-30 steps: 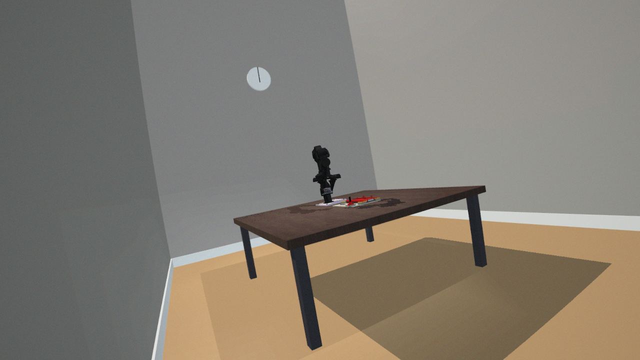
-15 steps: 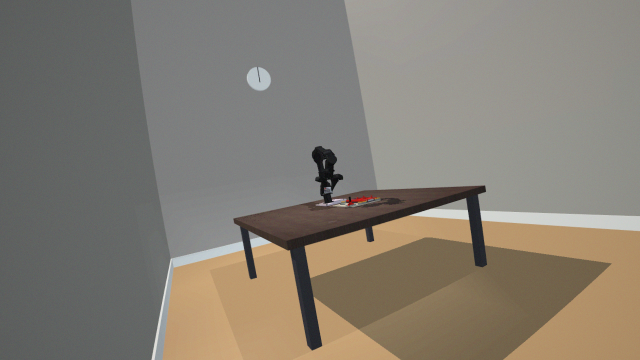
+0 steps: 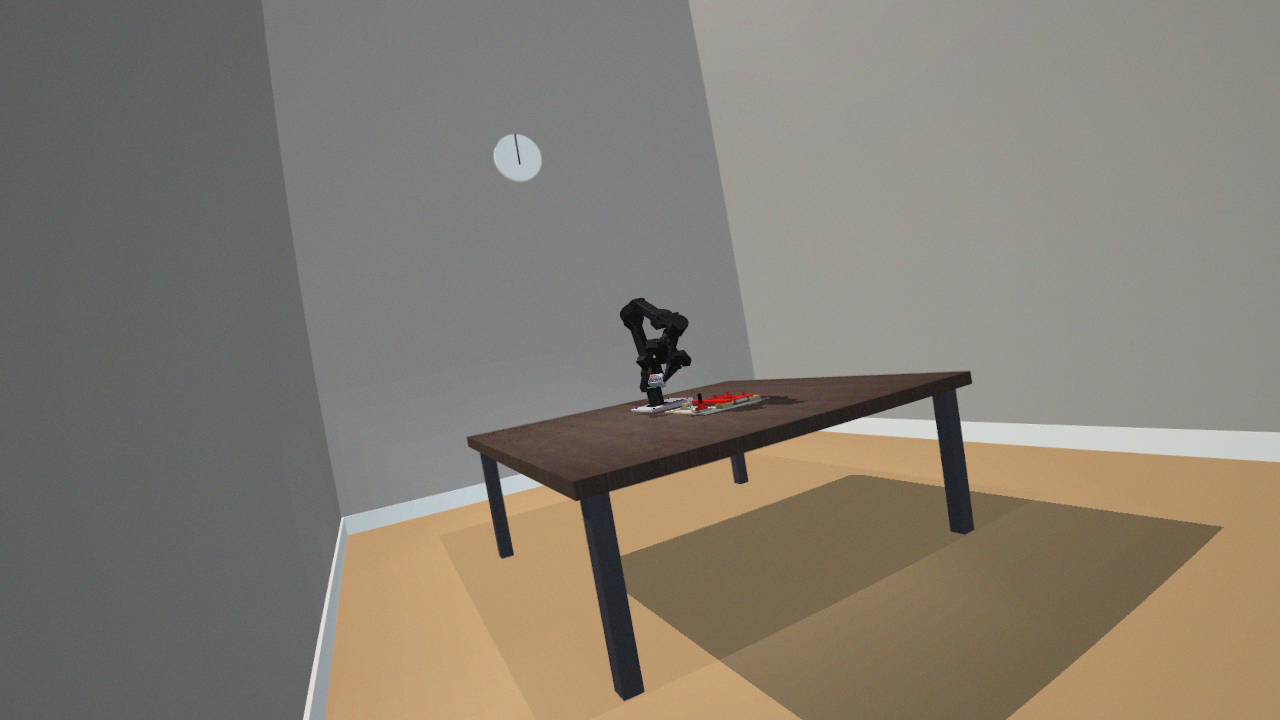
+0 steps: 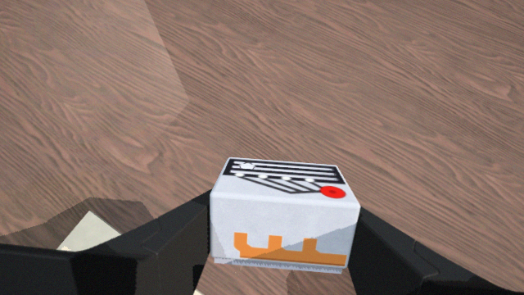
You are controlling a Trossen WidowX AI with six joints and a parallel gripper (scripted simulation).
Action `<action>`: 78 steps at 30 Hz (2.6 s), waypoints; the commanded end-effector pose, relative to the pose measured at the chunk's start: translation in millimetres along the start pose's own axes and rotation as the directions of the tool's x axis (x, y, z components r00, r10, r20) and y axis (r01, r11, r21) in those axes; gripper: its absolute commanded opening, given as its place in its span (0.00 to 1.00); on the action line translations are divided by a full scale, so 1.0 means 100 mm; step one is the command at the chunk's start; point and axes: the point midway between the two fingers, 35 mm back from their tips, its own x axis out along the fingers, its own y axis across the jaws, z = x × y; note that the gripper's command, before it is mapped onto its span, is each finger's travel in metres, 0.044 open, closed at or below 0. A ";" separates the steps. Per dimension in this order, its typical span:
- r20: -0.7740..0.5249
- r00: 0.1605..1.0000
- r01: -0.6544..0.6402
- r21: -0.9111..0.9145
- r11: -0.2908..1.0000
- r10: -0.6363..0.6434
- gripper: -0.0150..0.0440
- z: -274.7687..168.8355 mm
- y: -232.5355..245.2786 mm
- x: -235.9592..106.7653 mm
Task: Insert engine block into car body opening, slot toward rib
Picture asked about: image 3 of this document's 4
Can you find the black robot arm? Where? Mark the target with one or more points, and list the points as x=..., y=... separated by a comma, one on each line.
x=674, y=324

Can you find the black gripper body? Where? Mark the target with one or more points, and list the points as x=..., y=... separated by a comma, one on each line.
x=680, y=356

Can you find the cream flat rectangular slab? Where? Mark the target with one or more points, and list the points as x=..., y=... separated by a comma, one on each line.
x=687, y=408

